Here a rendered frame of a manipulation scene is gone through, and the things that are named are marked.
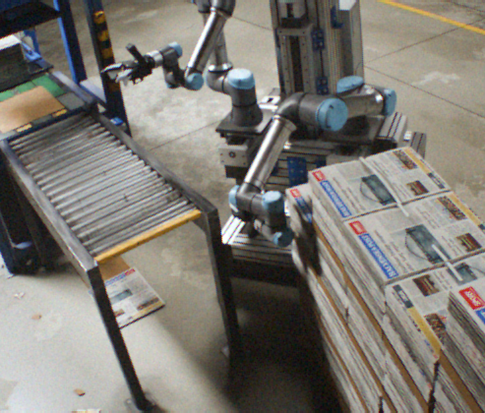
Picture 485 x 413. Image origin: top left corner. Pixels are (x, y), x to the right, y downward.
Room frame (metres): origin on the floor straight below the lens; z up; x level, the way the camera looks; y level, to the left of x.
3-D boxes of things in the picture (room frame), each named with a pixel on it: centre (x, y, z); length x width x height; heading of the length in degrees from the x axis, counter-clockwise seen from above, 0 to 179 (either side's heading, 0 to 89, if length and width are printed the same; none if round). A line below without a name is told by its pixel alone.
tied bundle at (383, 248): (1.39, -0.48, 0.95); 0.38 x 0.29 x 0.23; 101
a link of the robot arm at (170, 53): (2.64, 0.21, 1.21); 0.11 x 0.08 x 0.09; 127
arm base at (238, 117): (2.69, -0.08, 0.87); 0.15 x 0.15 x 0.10
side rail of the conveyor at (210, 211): (2.62, 0.43, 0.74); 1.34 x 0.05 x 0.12; 28
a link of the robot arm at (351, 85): (2.46, -0.53, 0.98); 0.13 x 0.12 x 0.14; 45
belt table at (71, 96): (3.40, 1.13, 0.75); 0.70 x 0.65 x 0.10; 28
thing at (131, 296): (2.54, 0.66, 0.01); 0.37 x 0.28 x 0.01; 28
